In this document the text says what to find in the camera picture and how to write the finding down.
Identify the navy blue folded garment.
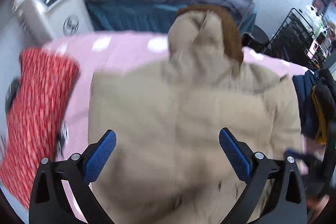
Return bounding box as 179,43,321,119
292,70,319,139

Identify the tan hooded puffer coat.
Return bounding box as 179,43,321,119
88,5,302,223

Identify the red floral patterned cloth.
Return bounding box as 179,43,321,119
1,48,79,209

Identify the black wire shelf rack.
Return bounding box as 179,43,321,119
262,8,335,71

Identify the pink polka dot bedsheet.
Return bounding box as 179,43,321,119
41,31,313,224

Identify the black and yellow garment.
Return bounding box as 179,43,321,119
311,68,335,145

